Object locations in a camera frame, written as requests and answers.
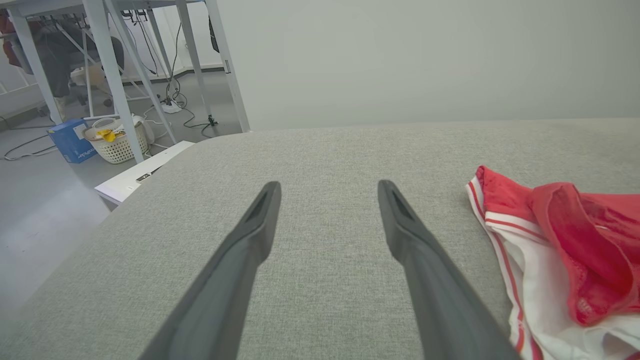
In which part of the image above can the white metal frame table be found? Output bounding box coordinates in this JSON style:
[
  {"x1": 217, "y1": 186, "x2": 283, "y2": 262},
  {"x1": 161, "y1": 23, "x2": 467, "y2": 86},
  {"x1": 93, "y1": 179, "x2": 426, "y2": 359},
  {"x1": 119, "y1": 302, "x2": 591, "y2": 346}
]
[{"x1": 0, "y1": 0, "x2": 251, "y2": 166}]

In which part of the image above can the white plastic laundry basket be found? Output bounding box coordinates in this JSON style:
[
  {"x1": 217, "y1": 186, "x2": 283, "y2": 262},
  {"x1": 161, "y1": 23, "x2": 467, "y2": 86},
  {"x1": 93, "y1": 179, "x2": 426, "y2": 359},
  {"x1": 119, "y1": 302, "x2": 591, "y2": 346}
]
[{"x1": 82, "y1": 117, "x2": 150, "y2": 165}]

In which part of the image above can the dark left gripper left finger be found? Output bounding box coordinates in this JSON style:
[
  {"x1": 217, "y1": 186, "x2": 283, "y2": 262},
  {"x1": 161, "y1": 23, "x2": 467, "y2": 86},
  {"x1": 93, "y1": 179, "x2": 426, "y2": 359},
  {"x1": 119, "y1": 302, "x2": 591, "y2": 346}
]
[{"x1": 139, "y1": 181, "x2": 282, "y2": 360}]

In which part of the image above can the black power cord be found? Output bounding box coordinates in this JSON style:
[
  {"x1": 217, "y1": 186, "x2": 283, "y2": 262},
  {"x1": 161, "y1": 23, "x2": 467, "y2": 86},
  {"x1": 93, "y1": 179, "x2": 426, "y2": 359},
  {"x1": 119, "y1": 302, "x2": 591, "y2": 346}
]
[{"x1": 172, "y1": 90, "x2": 221, "y2": 138}]

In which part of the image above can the person in dark clothes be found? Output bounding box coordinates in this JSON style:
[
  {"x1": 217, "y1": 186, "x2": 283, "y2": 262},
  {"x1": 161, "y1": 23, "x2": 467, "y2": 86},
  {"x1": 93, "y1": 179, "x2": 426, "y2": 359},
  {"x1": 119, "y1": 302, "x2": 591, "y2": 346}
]
[{"x1": 30, "y1": 17, "x2": 126, "y2": 121}]

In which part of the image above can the black flat hanging object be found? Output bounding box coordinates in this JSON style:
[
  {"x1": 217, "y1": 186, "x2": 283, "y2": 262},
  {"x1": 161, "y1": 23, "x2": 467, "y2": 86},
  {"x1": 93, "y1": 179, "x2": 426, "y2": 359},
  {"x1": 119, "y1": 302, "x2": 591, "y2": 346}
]
[{"x1": 208, "y1": 15, "x2": 221, "y2": 54}]

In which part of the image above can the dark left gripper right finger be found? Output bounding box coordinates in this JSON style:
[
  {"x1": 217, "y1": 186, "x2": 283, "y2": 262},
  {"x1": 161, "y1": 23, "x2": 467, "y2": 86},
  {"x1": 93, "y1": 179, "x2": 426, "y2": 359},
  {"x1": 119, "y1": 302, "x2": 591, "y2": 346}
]
[{"x1": 377, "y1": 179, "x2": 521, "y2": 360}]

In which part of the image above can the white low flat board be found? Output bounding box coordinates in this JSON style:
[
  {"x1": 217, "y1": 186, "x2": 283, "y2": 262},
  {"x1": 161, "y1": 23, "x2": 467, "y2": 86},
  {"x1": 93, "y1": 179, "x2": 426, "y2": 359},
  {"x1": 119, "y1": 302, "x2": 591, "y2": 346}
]
[{"x1": 95, "y1": 141, "x2": 196, "y2": 206}]

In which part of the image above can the blue cardboard box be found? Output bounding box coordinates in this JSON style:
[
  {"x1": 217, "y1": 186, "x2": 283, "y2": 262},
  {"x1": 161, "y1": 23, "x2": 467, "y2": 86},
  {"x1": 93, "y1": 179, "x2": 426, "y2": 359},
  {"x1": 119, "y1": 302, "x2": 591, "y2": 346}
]
[{"x1": 47, "y1": 118, "x2": 98, "y2": 164}]

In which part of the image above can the red hanging cloth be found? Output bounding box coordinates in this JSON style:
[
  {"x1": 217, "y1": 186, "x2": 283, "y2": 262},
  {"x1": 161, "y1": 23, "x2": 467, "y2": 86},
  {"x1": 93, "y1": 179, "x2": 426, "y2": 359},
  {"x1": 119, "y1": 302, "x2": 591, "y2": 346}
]
[{"x1": 0, "y1": 10, "x2": 23, "y2": 68}]

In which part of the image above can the grey floor cable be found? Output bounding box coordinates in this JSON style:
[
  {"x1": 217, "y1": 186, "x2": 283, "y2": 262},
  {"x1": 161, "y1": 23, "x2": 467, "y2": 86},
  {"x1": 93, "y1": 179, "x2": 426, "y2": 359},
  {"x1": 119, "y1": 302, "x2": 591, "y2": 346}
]
[{"x1": 2, "y1": 132, "x2": 58, "y2": 162}]

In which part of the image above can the red basketball jersey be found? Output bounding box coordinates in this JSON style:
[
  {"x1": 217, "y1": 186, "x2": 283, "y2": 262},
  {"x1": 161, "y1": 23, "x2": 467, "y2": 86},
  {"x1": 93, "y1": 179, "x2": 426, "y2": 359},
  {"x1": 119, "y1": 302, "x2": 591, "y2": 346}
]
[{"x1": 465, "y1": 165, "x2": 640, "y2": 360}]

